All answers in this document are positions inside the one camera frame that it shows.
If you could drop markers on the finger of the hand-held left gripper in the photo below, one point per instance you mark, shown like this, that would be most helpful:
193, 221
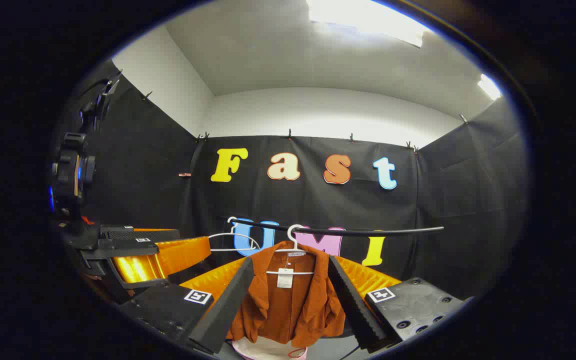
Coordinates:
138, 234
133, 248

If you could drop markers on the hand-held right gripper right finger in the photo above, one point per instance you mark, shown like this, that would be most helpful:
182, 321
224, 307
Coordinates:
353, 305

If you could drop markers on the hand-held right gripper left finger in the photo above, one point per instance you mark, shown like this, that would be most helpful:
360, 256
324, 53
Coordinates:
223, 305

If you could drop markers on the white laundry hamper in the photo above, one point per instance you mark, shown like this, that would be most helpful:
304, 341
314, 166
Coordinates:
263, 348

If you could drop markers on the white plastic clothes hanger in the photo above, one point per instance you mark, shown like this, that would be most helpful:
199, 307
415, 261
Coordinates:
293, 241
234, 233

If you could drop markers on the ceiling light panel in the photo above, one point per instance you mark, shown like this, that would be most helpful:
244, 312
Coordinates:
489, 86
363, 17

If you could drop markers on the black clothes rail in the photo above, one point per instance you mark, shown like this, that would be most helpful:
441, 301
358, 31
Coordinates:
368, 232

